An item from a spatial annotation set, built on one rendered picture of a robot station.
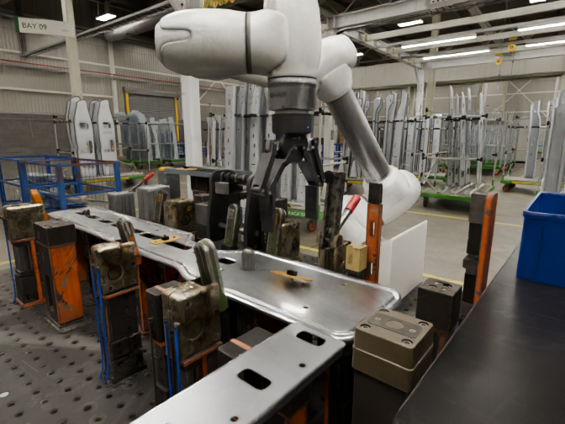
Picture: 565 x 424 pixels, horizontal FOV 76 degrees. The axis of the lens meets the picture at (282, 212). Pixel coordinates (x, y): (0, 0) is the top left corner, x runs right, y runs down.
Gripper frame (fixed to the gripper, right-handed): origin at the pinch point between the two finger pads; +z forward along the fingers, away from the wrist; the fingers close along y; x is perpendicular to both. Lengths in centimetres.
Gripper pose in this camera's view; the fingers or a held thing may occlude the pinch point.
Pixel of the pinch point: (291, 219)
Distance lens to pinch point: 71.8
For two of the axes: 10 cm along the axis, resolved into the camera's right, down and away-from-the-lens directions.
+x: 7.6, 1.4, -6.3
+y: -6.5, 1.6, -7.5
